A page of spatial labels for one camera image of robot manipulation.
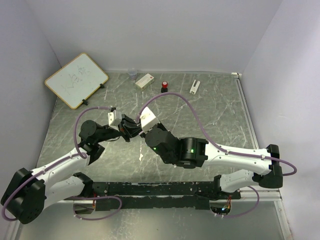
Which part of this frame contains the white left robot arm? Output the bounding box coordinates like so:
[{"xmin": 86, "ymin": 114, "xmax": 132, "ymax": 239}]
[{"xmin": 0, "ymin": 111, "xmax": 144, "ymax": 224}]

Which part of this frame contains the white staples box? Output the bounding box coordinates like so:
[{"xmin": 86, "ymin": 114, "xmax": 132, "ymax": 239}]
[{"xmin": 135, "ymin": 73, "xmax": 155, "ymax": 91}]

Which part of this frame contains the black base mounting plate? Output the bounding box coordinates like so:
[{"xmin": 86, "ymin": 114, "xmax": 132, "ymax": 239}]
[{"xmin": 93, "ymin": 181, "xmax": 241, "ymax": 210}]

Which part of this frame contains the aluminium frame rail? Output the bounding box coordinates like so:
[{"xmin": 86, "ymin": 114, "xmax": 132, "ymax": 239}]
[{"xmin": 231, "ymin": 71, "xmax": 282, "ymax": 202}]

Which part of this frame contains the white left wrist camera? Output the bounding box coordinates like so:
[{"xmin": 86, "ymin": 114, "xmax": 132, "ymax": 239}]
[{"xmin": 107, "ymin": 110, "xmax": 122, "ymax": 129}]

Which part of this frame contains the white stapler remover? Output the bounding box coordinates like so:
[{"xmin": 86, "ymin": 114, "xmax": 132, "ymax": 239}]
[{"xmin": 189, "ymin": 79, "xmax": 201, "ymax": 95}]

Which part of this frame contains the red and black stamp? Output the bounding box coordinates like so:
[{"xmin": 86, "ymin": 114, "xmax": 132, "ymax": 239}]
[{"xmin": 160, "ymin": 81, "xmax": 168, "ymax": 93}]

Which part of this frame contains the clear cup of paper clips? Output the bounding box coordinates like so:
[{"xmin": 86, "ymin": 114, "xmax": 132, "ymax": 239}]
[{"xmin": 127, "ymin": 68, "xmax": 138, "ymax": 81}]

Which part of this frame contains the small whiteboard with wooden frame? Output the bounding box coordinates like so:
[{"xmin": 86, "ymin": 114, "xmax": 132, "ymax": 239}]
[{"xmin": 44, "ymin": 52, "xmax": 109, "ymax": 110}]

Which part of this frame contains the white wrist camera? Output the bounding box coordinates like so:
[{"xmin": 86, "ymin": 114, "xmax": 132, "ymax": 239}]
[
  {"xmin": 138, "ymin": 106, "xmax": 160, "ymax": 133},
  {"xmin": 107, "ymin": 110, "xmax": 122, "ymax": 129}
]

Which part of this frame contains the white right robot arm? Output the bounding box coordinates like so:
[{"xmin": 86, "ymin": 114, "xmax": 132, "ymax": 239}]
[{"xmin": 142, "ymin": 122, "xmax": 283, "ymax": 199}]

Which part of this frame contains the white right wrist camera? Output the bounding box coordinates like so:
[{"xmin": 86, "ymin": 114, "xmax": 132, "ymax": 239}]
[{"xmin": 138, "ymin": 106, "xmax": 160, "ymax": 133}]

